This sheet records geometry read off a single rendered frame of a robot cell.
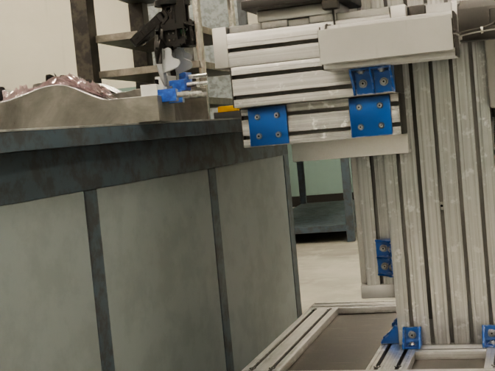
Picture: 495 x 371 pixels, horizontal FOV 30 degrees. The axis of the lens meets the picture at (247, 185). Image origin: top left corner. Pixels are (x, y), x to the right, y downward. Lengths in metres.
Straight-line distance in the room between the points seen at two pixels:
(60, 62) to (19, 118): 7.52
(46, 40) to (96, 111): 7.64
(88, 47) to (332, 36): 4.77
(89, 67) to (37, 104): 4.52
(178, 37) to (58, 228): 0.73
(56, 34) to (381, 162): 7.56
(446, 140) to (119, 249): 0.77
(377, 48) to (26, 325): 0.85
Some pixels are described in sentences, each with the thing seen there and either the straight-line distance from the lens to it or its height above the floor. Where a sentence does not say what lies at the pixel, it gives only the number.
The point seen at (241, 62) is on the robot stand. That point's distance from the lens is 2.04.
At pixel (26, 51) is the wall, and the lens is 9.72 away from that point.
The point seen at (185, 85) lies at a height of 0.89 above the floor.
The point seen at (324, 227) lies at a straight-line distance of 5.95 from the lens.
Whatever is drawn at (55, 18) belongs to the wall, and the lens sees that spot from 9.60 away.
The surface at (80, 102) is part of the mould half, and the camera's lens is 2.01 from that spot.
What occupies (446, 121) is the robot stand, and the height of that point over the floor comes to 0.74.
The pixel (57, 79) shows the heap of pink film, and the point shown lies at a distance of 2.08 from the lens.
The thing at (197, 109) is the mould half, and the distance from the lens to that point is 2.45.
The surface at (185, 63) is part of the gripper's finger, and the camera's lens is 2.37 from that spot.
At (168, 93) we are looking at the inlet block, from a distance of 2.04.
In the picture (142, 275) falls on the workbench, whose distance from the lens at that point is 2.07.
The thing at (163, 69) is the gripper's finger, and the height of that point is 0.93.
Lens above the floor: 0.76
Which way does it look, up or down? 3 degrees down
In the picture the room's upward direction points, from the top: 5 degrees counter-clockwise
